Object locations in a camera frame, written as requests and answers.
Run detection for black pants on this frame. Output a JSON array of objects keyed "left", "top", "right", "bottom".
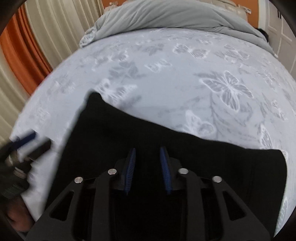
[{"left": 45, "top": 92, "right": 289, "bottom": 241}]

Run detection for left hand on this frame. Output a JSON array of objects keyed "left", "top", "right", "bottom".
[{"left": 6, "top": 197, "right": 35, "bottom": 232}]

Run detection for orange curtain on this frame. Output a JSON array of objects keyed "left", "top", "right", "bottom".
[{"left": 1, "top": 5, "right": 53, "bottom": 95}]

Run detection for cream curtain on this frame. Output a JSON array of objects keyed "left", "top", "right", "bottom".
[{"left": 1, "top": 1, "right": 104, "bottom": 142}]

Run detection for butterfly print bed sheet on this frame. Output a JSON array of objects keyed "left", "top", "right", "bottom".
[{"left": 12, "top": 29, "right": 295, "bottom": 232}]

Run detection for black item beside bed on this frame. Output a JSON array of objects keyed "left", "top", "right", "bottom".
[{"left": 257, "top": 28, "right": 269, "bottom": 42}]

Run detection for white wardrobe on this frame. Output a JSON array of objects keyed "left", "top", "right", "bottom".
[{"left": 258, "top": 1, "right": 295, "bottom": 78}]

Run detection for grey duvet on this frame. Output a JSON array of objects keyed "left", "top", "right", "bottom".
[{"left": 79, "top": 1, "right": 274, "bottom": 54}]

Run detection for beige leather headboard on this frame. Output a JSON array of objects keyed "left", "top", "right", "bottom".
[{"left": 200, "top": 0, "right": 247, "bottom": 20}]

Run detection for wall switch panel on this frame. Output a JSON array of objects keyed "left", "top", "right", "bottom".
[{"left": 238, "top": 5, "right": 252, "bottom": 14}]

